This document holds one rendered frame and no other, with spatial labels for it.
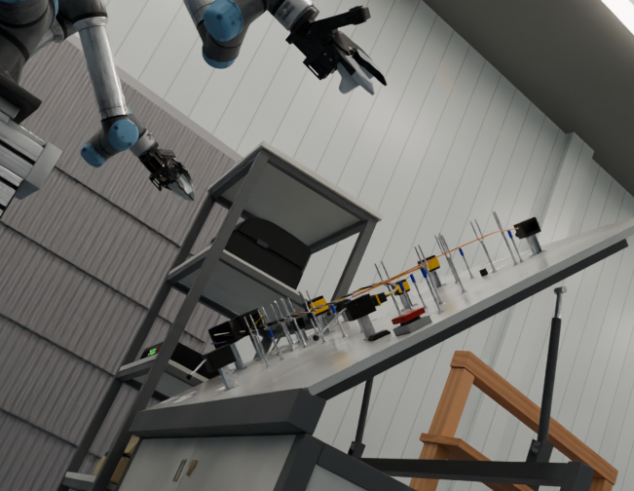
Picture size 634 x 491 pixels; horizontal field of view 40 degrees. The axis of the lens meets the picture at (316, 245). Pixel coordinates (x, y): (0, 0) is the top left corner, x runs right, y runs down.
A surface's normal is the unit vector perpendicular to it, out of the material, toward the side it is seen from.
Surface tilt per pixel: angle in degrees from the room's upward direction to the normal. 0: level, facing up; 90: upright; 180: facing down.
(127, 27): 90
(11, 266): 90
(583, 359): 90
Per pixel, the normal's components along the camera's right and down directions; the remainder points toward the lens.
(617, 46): -0.38, 0.85
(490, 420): 0.56, -0.11
